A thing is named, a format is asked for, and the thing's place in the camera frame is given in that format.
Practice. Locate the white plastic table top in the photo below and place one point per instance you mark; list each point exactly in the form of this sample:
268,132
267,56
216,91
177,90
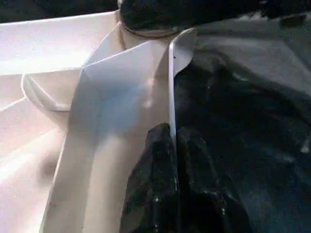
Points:
109,85

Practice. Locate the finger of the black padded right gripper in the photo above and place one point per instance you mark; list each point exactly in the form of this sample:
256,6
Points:
182,14

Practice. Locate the black work mat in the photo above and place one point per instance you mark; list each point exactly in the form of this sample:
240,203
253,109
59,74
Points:
243,109

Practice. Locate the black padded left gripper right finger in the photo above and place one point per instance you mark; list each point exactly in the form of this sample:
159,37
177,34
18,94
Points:
206,201

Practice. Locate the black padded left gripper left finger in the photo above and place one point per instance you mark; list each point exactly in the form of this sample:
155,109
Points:
153,189

